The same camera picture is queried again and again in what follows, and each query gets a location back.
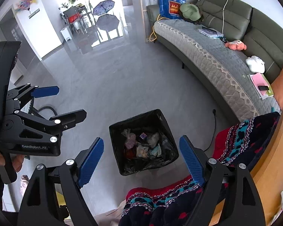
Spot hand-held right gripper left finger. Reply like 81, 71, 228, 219
17, 137, 105, 226

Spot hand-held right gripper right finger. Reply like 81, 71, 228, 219
179, 135, 267, 226

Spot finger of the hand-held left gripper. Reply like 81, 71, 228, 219
7, 83, 60, 113
2, 109, 87, 144

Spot waste bin with black bag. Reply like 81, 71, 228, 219
108, 109, 180, 176

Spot white plastic bag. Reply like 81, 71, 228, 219
149, 145, 162, 157

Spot red velvet pouch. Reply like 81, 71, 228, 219
124, 147, 138, 160

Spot clear crinkled plastic bag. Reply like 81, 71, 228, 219
147, 132, 161, 147

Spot bag of pink rubber bands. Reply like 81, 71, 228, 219
121, 128, 136, 149

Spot packaged bread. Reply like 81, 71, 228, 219
135, 144, 149, 159

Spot patterned fleece blanket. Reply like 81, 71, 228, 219
119, 112, 281, 226

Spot white pedal bin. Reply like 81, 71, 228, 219
60, 27, 73, 42

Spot dining table with chairs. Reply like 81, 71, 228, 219
60, 6, 95, 35

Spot dark open umbrella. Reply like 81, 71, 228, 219
97, 14, 120, 31

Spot green potted plant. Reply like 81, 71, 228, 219
61, 0, 79, 8

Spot purple open umbrella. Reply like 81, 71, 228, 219
92, 0, 115, 16

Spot pink and white booklets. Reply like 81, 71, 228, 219
249, 73, 274, 100

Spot grey quilted sofa cover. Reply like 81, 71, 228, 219
153, 19, 281, 123

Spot white plush toy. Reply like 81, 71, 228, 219
246, 56, 266, 73

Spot orange cushion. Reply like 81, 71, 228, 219
270, 64, 283, 107

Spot pink plush toy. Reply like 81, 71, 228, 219
225, 40, 247, 52

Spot clear plastic box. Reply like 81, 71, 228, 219
195, 26, 224, 39

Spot green hat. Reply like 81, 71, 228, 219
180, 3, 201, 22

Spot blue shopping bag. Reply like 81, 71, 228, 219
158, 0, 187, 20

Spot green leather sofa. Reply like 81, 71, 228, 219
146, 0, 283, 123

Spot black floor cable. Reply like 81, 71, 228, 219
204, 109, 218, 149

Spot colourful wall decoration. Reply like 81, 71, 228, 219
14, 0, 42, 13

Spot yellow cable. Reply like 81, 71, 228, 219
149, 14, 161, 43

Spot white charging cable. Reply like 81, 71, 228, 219
221, 0, 239, 38

